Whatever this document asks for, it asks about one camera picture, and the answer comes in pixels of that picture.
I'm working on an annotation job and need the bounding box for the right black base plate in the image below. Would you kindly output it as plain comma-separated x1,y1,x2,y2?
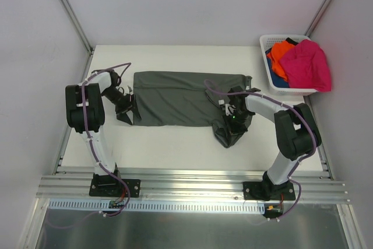
242,181,295,201

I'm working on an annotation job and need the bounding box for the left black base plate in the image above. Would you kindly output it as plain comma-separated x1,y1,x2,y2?
89,177,141,198

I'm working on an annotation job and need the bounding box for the grey t shirt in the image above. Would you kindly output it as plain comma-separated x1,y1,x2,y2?
116,71,252,148

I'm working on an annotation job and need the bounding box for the left aluminium corner post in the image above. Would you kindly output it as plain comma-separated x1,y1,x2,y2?
59,0,94,54

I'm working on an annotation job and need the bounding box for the aluminium corner post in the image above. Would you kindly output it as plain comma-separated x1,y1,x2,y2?
304,0,352,37
59,0,94,54

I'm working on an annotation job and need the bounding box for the aluminium mounting rail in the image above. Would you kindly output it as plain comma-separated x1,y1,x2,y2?
36,166,352,204

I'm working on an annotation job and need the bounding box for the white plastic laundry basket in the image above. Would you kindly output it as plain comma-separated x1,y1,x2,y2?
259,34,317,96

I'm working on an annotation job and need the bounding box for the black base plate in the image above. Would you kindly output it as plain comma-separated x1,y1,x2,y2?
242,181,295,201
89,177,141,198

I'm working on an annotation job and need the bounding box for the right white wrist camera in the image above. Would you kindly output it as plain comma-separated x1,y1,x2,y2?
219,99,235,116

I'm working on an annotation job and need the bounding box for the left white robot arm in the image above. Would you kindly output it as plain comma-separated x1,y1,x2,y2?
65,69,139,195

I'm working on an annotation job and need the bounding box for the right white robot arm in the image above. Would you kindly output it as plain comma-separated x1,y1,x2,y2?
221,86,322,201

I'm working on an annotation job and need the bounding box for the orange t shirt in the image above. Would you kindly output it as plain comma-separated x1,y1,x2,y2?
267,40,295,82

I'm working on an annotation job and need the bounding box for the pink t shirt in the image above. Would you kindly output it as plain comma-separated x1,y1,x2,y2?
280,39,332,92

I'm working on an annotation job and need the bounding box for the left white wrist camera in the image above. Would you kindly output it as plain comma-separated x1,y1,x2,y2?
125,85,133,94

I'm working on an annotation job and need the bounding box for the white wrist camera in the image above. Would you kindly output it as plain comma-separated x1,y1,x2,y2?
125,85,133,94
219,99,235,116

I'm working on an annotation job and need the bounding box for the white slotted cable duct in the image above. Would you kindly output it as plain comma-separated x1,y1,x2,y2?
48,198,265,215

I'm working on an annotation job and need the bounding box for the blue t shirt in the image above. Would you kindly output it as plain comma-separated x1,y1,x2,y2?
267,57,289,88

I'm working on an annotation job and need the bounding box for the right aluminium corner post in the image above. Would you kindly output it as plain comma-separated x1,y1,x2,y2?
304,0,352,37

